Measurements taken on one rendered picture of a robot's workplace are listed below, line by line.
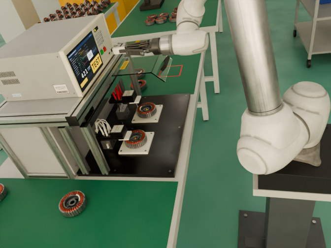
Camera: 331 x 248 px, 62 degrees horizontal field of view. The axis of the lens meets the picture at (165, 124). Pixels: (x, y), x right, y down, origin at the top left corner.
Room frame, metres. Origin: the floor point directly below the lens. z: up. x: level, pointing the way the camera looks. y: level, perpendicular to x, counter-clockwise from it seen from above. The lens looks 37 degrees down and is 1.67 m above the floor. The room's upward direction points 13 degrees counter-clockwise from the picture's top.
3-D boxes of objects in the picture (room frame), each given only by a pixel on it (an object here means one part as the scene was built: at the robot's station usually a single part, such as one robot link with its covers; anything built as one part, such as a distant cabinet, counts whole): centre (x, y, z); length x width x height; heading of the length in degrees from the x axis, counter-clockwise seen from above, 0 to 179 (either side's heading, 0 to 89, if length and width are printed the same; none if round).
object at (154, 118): (1.31, 0.09, 0.78); 0.15 x 0.15 x 0.01; 72
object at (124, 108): (1.35, 0.22, 0.80); 0.08 x 0.05 x 0.06; 162
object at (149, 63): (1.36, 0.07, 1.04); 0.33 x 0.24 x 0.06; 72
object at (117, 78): (1.22, 0.22, 1.03); 0.62 x 0.01 x 0.03; 162
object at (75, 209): (0.79, 0.46, 0.77); 0.11 x 0.11 x 0.04
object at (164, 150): (1.20, 0.14, 0.76); 0.64 x 0.47 x 0.02; 162
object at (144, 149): (1.08, 0.16, 0.78); 0.15 x 0.15 x 0.01; 72
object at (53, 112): (1.29, 0.43, 1.09); 0.68 x 0.44 x 0.05; 162
